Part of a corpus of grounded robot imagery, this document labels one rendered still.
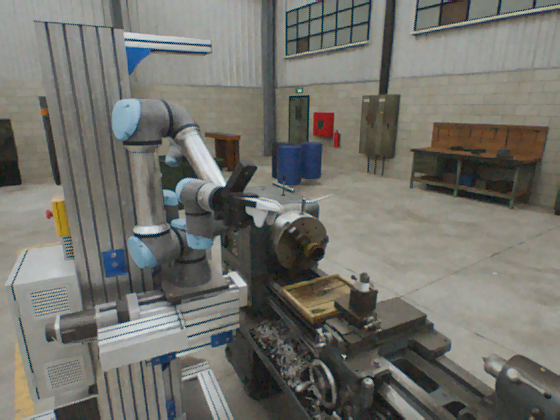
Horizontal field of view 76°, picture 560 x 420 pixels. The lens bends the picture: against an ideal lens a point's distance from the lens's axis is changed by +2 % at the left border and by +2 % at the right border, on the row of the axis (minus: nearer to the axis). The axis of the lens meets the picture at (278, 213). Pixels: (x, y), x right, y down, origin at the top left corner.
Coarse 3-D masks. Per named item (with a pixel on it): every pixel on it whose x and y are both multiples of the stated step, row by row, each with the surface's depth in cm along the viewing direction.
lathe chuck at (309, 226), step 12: (288, 216) 190; (300, 216) 187; (276, 228) 188; (300, 228) 187; (312, 228) 191; (324, 228) 195; (276, 240) 185; (288, 240) 186; (276, 252) 186; (288, 252) 188; (288, 264) 190; (312, 264) 197
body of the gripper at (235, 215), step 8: (216, 192) 89; (232, 192) 85; (240, 192) 86; (248, 192) 88; (208, 200) 89; (216, 200) 89; (224, 200) 88; (216, 208) 90; (224, 208) 85; (232, 208) 84; (240, 208) 83; (216, 216) 90; (224, 216) 86; (232, 216) 84; (240, 216) 82; (248, 216) 85; (224, 224) 86; (232, 224) 85; (240, 224) 83; (248, 224) 86
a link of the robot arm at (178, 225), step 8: (176, 224) 124; (184, 224) 125; (176, 232) 123; (184, 232) 124; (184, 240) 123; (184, 248) 124; (192, 248) 127; (184, 256) 127; (192, 256) 128; (200, 256) 130
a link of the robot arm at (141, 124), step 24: (120, 120) 104; (144, 120) 104; (168, 120) 110; (144, 144) 106; (144, 168) 109; (144, 192) 111; (144, 216) 114; (144, 240) 114; (168, 240) 119; (144, 264) 115
